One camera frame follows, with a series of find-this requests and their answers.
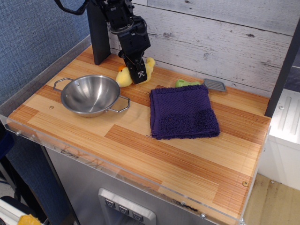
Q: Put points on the stainless steel two-handled pot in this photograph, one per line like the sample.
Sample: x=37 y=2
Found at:
x=89 y=95

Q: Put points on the black vertical post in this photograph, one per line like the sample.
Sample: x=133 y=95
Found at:
x=284 y=72
x=98 y=32

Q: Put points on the stainless steel cabinet front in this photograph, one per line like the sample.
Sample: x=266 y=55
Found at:
x=82 y=182

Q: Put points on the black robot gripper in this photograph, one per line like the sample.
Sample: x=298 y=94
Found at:
x=134 y=41

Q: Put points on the black vertical post left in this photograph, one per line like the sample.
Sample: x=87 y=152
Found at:
x=98 y=32

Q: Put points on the silver button control panel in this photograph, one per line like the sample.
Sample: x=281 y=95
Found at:
x=118 y=210

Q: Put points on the purple folded towel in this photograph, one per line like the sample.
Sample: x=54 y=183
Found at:
x=183 y=112

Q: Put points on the black vertical post right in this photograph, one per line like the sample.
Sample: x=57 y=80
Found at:
x=284 y=72

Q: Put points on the yellow plush duck toy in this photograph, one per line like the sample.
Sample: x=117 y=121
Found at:
x=123 y=77

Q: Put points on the green handled grey spatula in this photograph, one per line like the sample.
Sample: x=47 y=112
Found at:
x=208 y=83

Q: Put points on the white side appliance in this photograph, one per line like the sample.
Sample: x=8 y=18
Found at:
x=280 y=160

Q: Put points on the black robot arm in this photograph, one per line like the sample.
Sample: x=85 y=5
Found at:
x=117 y=17

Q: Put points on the yellow tape piece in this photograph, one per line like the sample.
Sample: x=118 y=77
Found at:
x=28 y=220

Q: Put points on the clear acrylic front guard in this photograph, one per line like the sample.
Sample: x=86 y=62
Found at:
x=209 y=177

